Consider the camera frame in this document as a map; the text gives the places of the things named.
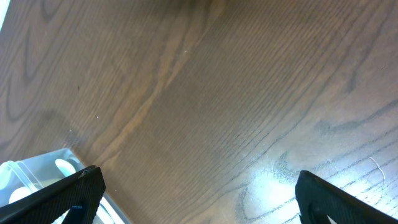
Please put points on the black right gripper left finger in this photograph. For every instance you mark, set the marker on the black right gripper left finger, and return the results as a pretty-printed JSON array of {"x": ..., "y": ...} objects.
[{"x": 77, "y": 196}]

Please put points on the pink plastic fork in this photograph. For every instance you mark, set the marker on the pink plastic fork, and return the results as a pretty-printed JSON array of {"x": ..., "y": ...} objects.
[{"x": 65, "y": 167}]

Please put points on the mint green plastic spoon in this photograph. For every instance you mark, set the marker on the mint green plastic spoon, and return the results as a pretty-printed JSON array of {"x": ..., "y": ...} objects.
[{"x": 19, "y": 193}]

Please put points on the clear plastic storage container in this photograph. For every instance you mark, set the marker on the clear plastic storage container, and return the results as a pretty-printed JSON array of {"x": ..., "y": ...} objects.
[{"x": 40, "y": 171}]

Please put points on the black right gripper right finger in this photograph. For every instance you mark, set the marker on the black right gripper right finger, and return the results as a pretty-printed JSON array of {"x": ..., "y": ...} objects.
[{"x": 321, "y": 202}]

